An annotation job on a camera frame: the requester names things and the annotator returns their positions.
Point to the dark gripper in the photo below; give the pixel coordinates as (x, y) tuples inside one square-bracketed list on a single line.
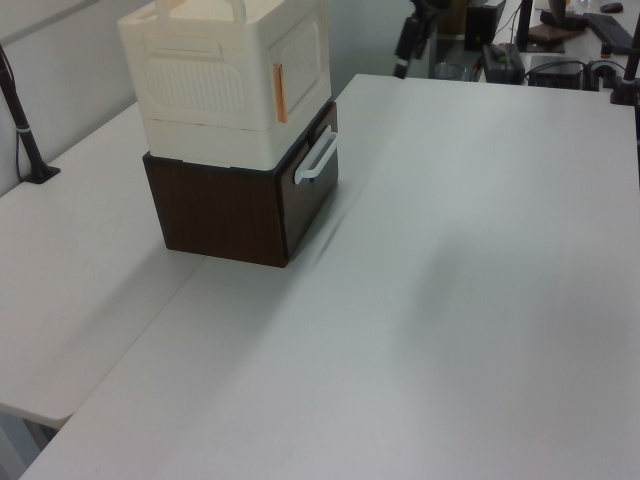
[(431, 6)]

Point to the cream cabinet door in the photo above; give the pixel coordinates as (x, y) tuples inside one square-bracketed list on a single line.
[(300, 65)]

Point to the cream plastic cabinet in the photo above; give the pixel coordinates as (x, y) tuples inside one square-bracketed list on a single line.
[(200, 90)]

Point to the clear glass cup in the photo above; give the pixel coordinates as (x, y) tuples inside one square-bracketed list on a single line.
[(451, 72)]

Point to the black computer box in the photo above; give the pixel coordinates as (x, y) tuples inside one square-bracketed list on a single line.
[(482, 25)]

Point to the dark device with green light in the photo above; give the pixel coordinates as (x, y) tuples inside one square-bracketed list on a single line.
[(502, 62)]

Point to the black monitor stand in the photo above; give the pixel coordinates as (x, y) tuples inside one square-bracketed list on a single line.
[(525, 25)]

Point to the brown wooden block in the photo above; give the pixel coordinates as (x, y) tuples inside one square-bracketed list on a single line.
[(557, 27)]

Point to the black electronics box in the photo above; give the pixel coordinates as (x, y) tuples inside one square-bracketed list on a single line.
[(556, 74)]

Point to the black keyboard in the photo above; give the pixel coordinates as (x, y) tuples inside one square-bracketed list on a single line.
[(610, 32)]

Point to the black computer mouse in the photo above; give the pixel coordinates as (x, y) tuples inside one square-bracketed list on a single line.
[(611, 7)]

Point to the dark brown drawer front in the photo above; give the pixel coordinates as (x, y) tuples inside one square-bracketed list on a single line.
[(305, 215)]

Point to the dark brown drawer box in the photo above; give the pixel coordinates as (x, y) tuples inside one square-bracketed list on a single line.
[(220, 210)]

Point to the black camera stand with clamp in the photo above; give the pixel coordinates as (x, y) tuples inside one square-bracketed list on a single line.
[(627, 75)]

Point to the black camera stand pole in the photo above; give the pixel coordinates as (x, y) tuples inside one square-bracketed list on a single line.
[(22, 125)]

